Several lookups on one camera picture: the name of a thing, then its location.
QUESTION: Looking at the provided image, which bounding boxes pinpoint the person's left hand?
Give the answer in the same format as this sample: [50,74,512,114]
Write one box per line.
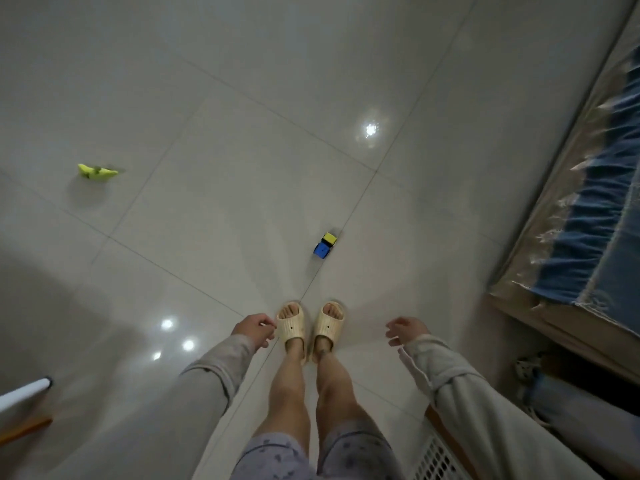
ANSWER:
[231,313,277,352]

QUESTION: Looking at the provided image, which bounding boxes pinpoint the person's right hand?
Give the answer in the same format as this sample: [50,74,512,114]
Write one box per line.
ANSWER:
[385,317,432,347]

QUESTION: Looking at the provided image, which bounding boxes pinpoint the person's right forearm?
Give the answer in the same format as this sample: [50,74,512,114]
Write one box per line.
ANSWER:
[398,335,603,480]

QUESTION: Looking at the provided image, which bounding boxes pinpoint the person's left forearm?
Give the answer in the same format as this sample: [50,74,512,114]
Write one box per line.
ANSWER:
[45,335,257,480]

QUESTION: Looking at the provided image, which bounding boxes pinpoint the cream left slipper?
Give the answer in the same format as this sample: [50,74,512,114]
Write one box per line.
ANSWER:
[276,301,306,356]

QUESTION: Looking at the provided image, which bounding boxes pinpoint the cream slipper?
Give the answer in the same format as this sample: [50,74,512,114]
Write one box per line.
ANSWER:
[311,301,346,364]
[276,301,306,356]

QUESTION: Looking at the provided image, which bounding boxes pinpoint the cream right slipper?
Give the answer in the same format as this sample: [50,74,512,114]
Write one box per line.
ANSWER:
[311,301,346,364]

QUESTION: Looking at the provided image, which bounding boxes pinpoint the person's left leg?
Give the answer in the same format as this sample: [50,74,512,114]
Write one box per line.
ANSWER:
[254,304,312,455]

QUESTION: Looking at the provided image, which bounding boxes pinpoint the person's leg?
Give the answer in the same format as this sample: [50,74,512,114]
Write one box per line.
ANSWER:
[314,304,373,445]
[254,304,312,455]

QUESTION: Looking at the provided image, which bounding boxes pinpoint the person's right leg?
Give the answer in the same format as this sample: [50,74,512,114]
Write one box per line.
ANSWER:
[314,304,373,445]

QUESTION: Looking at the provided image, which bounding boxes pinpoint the blue and yellow toy truck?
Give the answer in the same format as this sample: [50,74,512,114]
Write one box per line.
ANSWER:
[313,232,338,260]

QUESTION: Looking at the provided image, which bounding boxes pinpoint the white plastic basket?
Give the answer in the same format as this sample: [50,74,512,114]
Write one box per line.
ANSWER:
[407,405,481,480]

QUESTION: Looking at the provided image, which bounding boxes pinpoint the white clog shoe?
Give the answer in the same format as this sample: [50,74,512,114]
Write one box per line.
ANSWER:
[514,356,546,385]

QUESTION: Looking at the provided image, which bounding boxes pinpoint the patterned grey shorts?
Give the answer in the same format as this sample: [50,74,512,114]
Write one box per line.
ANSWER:
[231,420,406,480]

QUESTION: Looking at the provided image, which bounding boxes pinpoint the yellow banana toy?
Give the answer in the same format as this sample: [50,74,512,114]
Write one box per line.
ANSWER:
[77,163,120,180]

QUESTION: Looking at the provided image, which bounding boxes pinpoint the bed with blue blanket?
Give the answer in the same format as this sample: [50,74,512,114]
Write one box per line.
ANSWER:
[487,0,640,385]

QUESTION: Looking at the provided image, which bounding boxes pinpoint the white pole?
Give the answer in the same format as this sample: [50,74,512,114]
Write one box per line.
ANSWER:
[0,377,53,414]

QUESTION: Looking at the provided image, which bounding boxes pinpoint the orange wooden stick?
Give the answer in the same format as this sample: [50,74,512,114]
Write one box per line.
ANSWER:
[0,416,54,445]

